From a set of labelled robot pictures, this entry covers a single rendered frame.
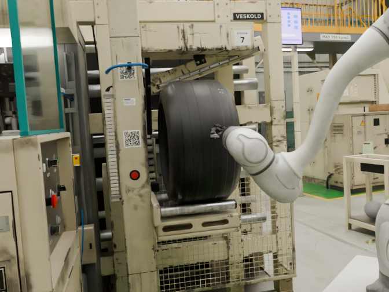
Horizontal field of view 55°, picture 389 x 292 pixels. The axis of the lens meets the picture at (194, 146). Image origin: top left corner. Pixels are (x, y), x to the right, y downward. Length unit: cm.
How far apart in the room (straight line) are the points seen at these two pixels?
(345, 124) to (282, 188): 508
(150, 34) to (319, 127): 109
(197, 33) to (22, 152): 128
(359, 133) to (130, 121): 498
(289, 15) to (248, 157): 506
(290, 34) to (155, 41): 420
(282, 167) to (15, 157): 73
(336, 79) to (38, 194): 83
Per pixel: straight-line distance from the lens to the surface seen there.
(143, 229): 170
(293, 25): 604
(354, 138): 621
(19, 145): 93
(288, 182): 117
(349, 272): 142
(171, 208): 162
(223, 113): 152
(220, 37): 202
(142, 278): 178
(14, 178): 94
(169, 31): 197
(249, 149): 106
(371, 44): 113
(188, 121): 147
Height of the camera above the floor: 128
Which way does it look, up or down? 4 degrees down
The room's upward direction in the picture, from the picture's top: 3 degrees counter-clockwise
